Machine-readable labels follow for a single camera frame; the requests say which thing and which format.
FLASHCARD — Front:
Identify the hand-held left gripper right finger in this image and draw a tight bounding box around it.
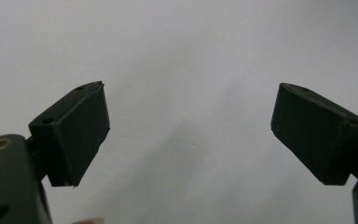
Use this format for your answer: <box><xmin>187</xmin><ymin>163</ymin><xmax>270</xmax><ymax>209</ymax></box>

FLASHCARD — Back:
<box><xmin>269</xmin><ymin>82</ymin><xmax>358</xmax><ymax>187</ymax></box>

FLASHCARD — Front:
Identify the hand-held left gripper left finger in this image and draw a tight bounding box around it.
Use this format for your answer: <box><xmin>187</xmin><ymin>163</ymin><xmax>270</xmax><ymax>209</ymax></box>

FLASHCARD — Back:
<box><xmin>28</xmin><ymin>80</ymin><xmax>112</xmax><ymax>189</ymax></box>

